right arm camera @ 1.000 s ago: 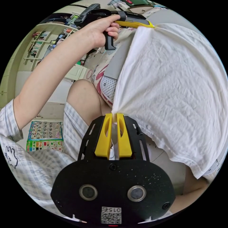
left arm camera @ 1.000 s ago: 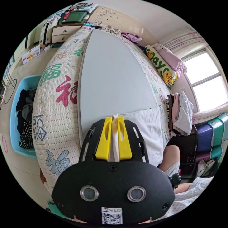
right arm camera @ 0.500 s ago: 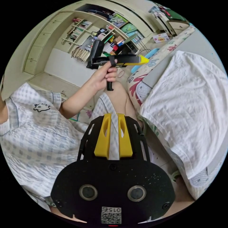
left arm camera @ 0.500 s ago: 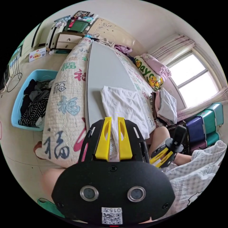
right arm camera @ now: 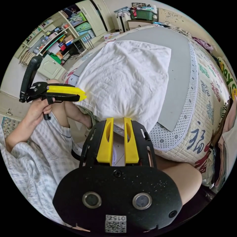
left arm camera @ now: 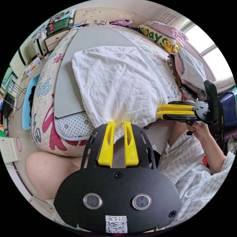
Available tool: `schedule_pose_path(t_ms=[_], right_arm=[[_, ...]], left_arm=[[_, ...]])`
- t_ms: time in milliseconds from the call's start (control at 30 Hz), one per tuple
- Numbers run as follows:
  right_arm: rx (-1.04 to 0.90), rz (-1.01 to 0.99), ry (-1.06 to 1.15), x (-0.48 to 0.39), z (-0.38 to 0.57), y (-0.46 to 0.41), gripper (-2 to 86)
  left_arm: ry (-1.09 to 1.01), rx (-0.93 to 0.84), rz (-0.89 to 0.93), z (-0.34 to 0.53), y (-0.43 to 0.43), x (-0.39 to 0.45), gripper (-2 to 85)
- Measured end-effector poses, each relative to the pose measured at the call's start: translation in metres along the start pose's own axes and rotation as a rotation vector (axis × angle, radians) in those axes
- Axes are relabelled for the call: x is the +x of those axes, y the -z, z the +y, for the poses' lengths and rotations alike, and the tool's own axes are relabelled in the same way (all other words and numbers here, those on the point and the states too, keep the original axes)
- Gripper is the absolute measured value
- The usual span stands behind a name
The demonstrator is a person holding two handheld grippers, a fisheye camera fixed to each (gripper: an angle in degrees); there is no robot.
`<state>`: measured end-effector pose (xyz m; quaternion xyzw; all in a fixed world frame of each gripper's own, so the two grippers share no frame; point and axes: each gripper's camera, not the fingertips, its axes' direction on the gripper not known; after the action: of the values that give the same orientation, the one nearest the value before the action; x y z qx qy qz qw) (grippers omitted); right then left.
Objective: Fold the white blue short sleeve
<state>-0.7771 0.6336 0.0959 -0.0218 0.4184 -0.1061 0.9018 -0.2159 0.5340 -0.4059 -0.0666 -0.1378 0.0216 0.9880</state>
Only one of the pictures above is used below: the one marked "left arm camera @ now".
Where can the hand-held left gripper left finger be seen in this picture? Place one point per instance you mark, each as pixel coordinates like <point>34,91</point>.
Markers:
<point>106,148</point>

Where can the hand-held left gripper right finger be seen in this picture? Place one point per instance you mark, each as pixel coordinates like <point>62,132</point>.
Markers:
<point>130,150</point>

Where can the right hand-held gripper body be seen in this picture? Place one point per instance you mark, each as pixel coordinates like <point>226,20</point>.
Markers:
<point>201,111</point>

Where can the white short sleeve shirt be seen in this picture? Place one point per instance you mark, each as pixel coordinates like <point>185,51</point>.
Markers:
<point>114,79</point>

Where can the person's right forearm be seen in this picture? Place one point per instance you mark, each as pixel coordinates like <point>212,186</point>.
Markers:
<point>213,150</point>

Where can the person's right hand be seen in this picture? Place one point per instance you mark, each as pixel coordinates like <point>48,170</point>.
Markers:
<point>201,131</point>

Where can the purple storage box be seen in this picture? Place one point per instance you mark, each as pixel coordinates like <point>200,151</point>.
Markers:
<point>228,109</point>

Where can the pile of clothes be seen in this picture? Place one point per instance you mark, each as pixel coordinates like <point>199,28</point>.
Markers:
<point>190,72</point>

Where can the white black dotted cushion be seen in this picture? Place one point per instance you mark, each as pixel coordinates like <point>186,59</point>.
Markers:
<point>74,126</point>

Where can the person's body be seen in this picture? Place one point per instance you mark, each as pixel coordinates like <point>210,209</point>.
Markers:
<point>185,175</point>

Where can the window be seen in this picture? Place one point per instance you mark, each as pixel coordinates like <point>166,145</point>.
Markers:
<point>209,48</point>

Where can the duck print pillow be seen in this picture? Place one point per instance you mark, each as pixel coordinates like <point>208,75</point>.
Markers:
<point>159,37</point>

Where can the bed with printed quilt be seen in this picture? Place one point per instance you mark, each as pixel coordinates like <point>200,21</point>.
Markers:
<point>46,103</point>

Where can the pink rolled blanket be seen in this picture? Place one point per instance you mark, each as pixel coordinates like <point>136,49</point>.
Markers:
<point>164,27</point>

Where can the grey flat folding board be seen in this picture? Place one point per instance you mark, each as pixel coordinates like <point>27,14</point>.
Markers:
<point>68,74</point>

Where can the blue plastic stool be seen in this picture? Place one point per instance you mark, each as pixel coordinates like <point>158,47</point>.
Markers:
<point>26,111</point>

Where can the pink hoop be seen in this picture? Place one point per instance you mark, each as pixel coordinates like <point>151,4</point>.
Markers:
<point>17,146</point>

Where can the curtain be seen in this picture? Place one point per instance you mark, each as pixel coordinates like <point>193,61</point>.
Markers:
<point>172,17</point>

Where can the flat printed carton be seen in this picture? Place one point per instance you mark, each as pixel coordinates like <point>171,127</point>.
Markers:
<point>33,65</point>

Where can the wooden drawer cabinet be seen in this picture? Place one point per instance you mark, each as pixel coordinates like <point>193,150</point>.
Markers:
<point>55,39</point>

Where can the green basket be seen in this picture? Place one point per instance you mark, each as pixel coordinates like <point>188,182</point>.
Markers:
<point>59,25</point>

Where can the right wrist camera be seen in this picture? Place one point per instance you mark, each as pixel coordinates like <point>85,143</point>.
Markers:
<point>213,96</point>

